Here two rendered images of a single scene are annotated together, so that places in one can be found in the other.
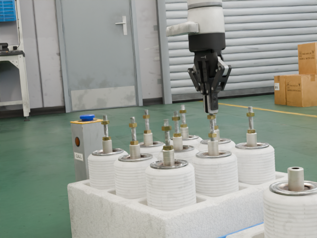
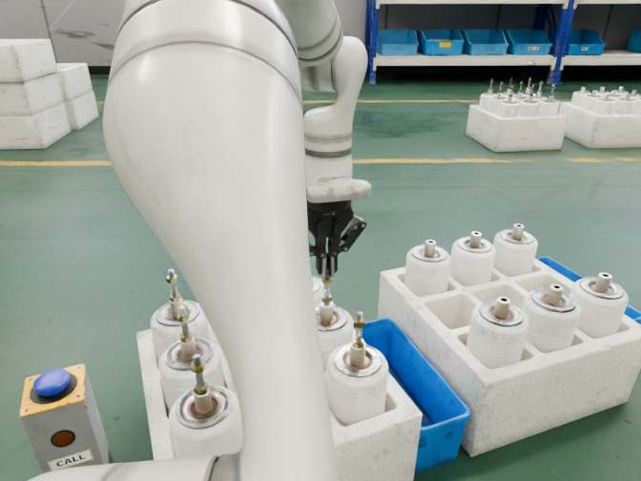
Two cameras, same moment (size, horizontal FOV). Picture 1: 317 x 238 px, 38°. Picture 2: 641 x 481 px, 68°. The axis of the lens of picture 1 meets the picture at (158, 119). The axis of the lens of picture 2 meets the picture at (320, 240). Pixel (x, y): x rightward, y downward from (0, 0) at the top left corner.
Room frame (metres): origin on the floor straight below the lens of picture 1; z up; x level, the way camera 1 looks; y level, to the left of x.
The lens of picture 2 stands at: (0.80, 0.55, 0.75)
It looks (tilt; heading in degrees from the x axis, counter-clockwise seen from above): 27 degrees down; 283
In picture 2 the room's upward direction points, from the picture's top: straight up
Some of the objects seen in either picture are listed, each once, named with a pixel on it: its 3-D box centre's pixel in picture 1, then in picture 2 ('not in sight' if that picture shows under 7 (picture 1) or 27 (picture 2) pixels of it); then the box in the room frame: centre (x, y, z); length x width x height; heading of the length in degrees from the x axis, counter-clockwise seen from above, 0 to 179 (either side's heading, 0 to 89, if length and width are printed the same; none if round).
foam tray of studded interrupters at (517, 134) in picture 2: not in sight; (513, 126); (0.31, -2.37, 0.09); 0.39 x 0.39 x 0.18; 21
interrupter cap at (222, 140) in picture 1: (215, 141); not in sight; (1.11, -0.14, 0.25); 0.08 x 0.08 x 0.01
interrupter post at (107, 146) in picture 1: (107, 147); (202, 399); (1.06, 0.12, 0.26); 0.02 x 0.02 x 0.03
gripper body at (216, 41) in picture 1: (207, 54); (326, 208); (0.94, -0.11, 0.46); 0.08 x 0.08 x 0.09
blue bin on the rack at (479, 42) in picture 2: not in sight; (481, 42); (0.35, -4.80, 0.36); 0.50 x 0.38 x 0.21; 105
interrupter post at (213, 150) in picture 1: (213, 148); (326, 311); (0.94, -0.11, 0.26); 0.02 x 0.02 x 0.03
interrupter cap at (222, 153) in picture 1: (213, 154); (326, 318); (0.94, -0.11, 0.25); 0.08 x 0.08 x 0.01
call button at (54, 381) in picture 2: (87, 118); (52, 385); (1.23, 0.19, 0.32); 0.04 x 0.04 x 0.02
